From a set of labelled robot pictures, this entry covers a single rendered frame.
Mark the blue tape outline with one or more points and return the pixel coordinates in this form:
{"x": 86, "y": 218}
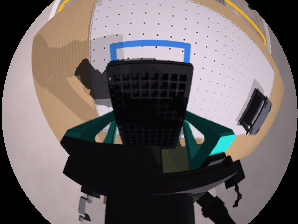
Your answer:
{"x": 186, "y": 46}

